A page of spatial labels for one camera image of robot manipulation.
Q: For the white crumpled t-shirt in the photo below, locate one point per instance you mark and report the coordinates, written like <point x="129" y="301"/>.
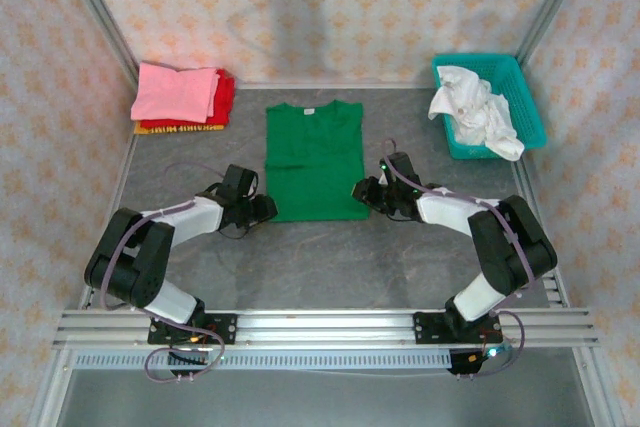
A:
<point x="460" y="87"/>
<point x="500" y="127"/>

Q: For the stack of folded clothes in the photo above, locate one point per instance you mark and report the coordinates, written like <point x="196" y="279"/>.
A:
<point x="226" y="97"/>

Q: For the aluminium frame post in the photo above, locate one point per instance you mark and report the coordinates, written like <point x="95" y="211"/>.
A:
<point x="100" y="12"/>
<point x="550" y="2"/>

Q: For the teal plastic laundry basket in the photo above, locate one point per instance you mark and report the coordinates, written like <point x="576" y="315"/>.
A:
<point x="525" y="92"/>

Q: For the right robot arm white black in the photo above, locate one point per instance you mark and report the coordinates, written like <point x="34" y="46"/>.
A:
<point x="440" y="207"/>

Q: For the folded yellow printed t-shirt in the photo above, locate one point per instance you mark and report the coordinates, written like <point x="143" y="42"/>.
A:
<point x="150" y="131"/>

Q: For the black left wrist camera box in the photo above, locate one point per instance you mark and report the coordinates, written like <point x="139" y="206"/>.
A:
<point x="239" y="179"/>

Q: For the base controller board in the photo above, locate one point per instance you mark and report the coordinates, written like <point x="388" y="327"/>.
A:
<point x="197" y="349"/>
<point x="475" y="359"/>

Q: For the green t-shirt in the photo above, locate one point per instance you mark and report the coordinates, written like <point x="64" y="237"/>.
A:
<point x="315" y="172"/>

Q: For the folded pink t-shirt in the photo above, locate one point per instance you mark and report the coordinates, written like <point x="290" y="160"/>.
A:
<point x="170" y="92"/>

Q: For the aluminium mounting rail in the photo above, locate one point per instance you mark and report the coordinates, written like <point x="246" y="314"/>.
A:
<point x="325" y="329"/>

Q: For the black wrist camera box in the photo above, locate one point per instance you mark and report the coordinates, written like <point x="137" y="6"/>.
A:
<point x="239" y="179"/>
<point x="400" y="167"/>

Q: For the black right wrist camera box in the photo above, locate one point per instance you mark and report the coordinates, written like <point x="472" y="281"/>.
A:
<point x="400" y="167"/>

